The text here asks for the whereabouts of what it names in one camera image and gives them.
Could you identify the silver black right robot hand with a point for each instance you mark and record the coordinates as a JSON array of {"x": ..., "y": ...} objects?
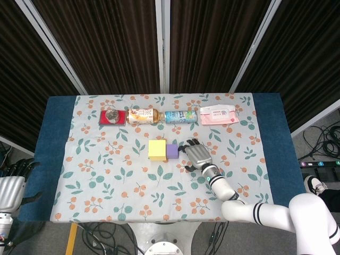
[{"x": 197, "y": 156}]

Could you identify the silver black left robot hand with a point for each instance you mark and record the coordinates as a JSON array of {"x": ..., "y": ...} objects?
[{"x": 10, "y": 188}]

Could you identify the purple block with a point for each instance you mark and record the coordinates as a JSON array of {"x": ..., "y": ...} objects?
[{"x": 172, "y": 152}]

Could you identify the large yellow foam cube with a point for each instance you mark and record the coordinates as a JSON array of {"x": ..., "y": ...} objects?
[{"x": 157, "y": 151}]

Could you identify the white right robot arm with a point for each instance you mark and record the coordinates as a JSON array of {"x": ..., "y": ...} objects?
[{"x": 223, "y": 188}]

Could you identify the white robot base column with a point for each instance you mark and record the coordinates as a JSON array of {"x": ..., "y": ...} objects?
[{"x": 162, "y": 247}]

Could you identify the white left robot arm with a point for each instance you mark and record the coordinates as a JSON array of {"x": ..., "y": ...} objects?
[{"x": 5, "y": 225}]

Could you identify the light blue drink can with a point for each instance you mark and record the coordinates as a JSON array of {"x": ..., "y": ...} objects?
[{"x": 180, "y": 117}]

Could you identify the pink wet wipes pack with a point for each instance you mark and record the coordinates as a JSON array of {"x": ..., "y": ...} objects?
[{"x": 217, "y": 115}]

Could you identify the amber tea bottle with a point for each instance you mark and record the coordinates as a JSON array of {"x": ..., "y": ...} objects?
[{"x": 140, "y": 116}]

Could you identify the blue felt table cover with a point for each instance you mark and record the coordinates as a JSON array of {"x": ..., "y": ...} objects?
[{"x": 53, "y": 132}]

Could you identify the fruit leaf print tablecloth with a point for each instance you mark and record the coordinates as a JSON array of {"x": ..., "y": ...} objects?
[{"x": 119, "y": 164}]

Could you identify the yellow floor tape strip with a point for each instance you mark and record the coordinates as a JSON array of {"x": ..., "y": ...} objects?
[{"x": 71, "y": 239}]

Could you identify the red box with coin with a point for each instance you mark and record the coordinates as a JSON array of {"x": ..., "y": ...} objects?
[{"x": 102, "y": 117}]

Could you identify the dark folding screen panel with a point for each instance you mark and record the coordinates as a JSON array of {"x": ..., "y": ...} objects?
[
  {"x": 26, "y": 66},
  {"x": 305, "y": 53},
  {"x": 106, "y": 40},
  {"x": 207, "y": 40}
]

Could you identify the white black sneaker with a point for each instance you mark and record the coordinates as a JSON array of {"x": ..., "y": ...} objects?
[{"x": 313, "y": 186}]

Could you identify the black trouser leg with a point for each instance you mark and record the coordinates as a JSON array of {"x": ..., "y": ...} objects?
[{"x": 333, "y": 197}]

